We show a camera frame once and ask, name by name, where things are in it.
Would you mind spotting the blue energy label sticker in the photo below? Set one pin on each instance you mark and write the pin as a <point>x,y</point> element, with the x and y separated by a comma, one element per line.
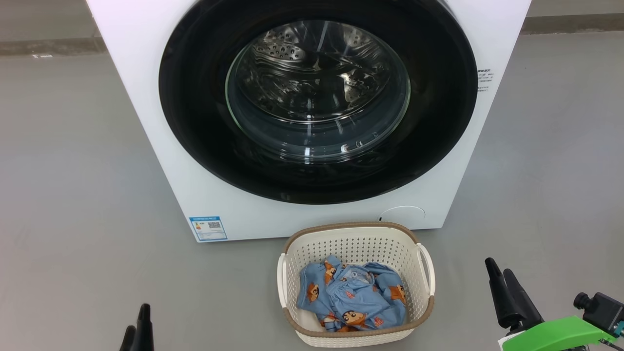
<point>208,228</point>

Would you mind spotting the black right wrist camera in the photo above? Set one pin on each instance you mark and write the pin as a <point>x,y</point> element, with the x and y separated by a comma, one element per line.
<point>602,309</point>

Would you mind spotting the cream perforated laundry basket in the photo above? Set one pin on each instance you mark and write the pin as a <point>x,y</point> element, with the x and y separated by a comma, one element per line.
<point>351,241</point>

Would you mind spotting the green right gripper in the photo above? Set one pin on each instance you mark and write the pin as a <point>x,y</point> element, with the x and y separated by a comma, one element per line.
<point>551,336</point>

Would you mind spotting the steel washer drum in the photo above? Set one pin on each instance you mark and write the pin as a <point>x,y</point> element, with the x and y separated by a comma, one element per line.
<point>292,53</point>

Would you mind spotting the black-rimmed glass washer door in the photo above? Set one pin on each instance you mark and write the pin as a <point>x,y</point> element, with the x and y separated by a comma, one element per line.
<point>195,122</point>

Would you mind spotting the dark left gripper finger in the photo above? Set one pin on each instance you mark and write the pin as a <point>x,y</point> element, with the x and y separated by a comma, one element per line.
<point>145,331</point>
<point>129,341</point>

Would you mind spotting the round white filter cover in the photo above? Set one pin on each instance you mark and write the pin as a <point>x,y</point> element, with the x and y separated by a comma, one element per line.
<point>402,217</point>

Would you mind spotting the small printed text label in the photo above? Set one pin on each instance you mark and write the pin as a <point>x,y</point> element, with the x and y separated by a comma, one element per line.
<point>485,80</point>

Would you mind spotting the white front-load washing machine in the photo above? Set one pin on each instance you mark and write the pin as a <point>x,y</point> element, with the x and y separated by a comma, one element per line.
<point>146,161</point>

